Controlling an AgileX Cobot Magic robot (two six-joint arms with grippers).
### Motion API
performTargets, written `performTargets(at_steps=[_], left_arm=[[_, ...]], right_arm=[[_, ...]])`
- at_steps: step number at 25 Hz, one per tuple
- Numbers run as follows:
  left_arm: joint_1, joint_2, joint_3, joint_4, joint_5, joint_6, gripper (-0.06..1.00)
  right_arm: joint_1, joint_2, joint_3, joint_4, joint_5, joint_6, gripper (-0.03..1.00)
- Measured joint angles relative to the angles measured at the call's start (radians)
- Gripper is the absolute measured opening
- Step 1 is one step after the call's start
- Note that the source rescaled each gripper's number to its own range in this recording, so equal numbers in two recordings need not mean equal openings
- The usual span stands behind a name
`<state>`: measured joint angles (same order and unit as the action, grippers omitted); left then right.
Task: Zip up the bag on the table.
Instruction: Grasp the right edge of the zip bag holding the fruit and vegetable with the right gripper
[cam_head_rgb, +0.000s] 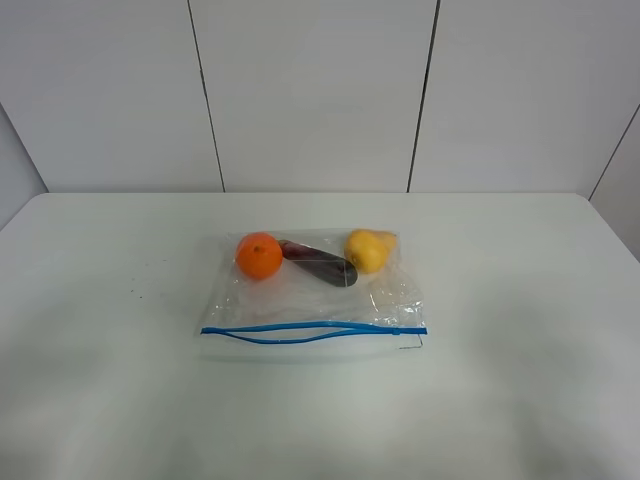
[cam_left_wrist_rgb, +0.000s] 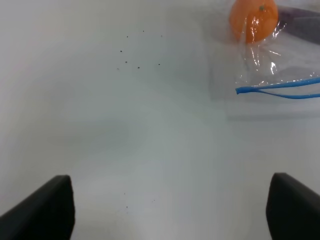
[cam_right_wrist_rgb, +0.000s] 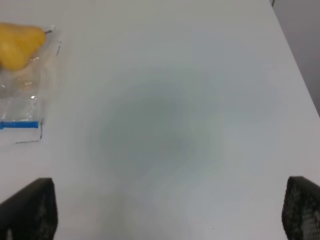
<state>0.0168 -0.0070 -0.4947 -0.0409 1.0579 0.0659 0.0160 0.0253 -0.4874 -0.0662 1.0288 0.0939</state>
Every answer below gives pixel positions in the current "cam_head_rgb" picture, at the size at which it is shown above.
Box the clear zip bag blue zipper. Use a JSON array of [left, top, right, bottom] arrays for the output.
[[196, 228, 428, 361]]

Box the purple eggplant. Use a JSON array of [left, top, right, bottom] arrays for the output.
[[278, 240, 358, 288]]

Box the yellow pear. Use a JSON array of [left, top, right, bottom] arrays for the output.
[[344, 229, 397, 274]]

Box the orange fruit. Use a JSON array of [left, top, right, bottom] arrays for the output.
[[235, 232, 283, 281]]

